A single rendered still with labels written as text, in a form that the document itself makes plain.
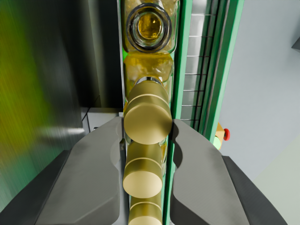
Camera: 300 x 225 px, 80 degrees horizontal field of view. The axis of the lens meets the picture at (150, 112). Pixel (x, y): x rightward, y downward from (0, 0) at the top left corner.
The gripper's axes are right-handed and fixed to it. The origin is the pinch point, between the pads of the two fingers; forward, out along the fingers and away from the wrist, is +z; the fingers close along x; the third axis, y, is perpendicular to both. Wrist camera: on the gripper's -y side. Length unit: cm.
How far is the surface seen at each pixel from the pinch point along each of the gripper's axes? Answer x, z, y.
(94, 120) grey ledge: -13.1, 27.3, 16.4
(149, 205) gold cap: 0.6, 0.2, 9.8
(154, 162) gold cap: 0.7, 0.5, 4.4
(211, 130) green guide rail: 12.8, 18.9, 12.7
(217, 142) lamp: 20.1, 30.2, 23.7
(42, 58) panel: -12.3, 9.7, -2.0
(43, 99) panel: -12.2, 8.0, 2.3
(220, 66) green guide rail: 12.5, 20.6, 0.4
